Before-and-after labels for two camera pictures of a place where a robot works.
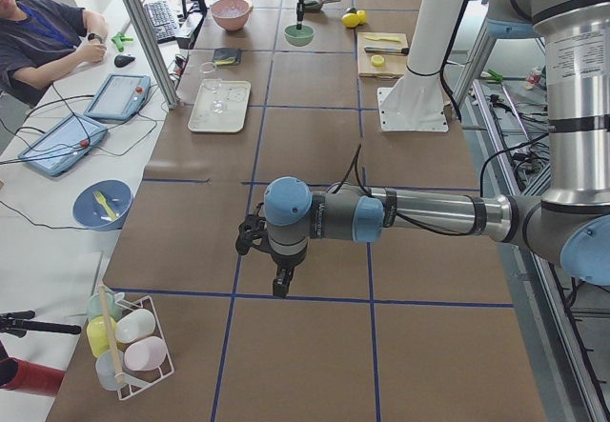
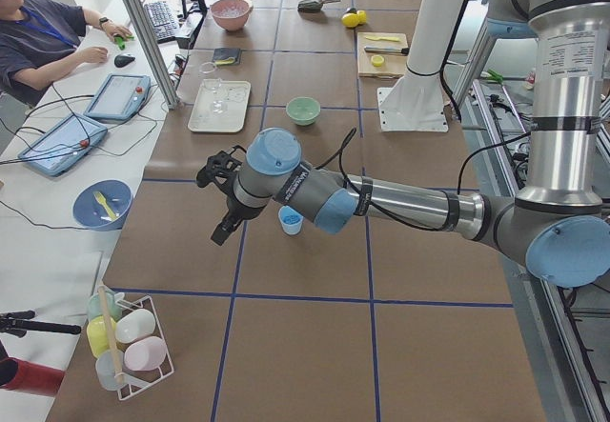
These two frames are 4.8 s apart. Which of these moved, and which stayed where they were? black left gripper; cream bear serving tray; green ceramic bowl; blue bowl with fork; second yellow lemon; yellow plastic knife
Moved: green ceramic bowl; black left gripper
Stayed: cream bear serving tray; yellow plastic knife; second yellow lemon; blue bowl with fork
